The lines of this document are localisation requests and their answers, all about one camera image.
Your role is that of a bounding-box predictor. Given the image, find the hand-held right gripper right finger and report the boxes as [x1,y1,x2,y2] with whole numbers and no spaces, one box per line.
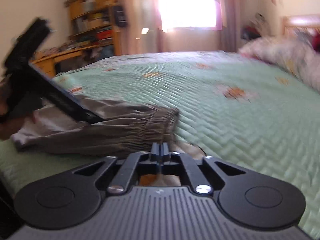
[160,142,247,195]

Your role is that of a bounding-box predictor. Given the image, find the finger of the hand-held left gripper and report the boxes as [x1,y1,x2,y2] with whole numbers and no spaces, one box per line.
[28,62,105,125]

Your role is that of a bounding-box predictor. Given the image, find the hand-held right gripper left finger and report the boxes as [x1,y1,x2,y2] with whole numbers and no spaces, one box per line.
[72,142,161,197]

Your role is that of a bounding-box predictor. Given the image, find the grey pants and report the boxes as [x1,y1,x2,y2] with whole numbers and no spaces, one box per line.
[10,97,180,160]

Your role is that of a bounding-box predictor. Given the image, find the person's left hand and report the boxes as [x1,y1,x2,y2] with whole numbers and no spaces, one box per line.
[0,76,38,140]

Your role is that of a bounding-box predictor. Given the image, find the desk clutter pile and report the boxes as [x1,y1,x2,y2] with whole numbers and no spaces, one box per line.
[35,39,113,60]

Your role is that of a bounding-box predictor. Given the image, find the blue bag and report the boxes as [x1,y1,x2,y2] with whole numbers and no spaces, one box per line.
[96,46,115,60]

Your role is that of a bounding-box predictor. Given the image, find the green bee quilt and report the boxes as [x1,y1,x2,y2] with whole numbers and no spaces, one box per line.
[0,51,320,240]

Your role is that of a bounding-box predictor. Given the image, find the red box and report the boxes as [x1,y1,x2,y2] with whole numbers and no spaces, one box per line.
[96,30,113,40]

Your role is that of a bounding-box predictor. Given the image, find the dark hanging organizer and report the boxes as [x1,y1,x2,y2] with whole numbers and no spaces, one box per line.
[112,5,128,28]

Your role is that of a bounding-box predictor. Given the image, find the pink curtain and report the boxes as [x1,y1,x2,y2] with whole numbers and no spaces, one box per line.
[211,0,242,53]
[116,0,165,55]

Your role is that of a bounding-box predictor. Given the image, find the window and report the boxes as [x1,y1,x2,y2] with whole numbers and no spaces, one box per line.
[156,0,222,32]

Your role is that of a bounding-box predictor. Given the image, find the floral pillow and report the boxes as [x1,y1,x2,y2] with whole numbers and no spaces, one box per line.
[239,36,320,92]

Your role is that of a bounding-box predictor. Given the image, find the wooden headboard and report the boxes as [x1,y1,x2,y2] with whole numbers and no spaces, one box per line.
[282,15,320,38]

